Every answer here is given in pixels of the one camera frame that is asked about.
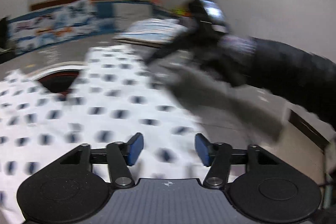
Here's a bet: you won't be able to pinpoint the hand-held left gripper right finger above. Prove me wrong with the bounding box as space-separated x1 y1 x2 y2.
194 133 279 189

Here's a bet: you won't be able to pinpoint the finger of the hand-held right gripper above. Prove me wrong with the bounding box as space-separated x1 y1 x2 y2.
145 32 195 65

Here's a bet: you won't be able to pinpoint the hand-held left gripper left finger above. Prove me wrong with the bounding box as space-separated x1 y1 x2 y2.
59 132 145 189

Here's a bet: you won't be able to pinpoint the white navy polka-dot clothes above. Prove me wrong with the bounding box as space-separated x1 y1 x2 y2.
0 44 210 224

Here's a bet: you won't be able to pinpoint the person's right forearm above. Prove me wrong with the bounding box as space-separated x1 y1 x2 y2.
222 34 336 133

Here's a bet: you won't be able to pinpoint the folded striped clothes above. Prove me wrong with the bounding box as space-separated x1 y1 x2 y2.
113 18 185 48

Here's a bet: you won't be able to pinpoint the person's right hand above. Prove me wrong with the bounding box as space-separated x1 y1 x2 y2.
192 36 252 86

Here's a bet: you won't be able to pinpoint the pile of colourful toys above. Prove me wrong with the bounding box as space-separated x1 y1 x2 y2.
147 0 190 18

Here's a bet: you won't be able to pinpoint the butterfly print pillow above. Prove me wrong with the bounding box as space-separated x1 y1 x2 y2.
51 0 99 39

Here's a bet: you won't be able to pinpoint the round black induction cooker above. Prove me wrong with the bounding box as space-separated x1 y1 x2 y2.
34 64 84 95

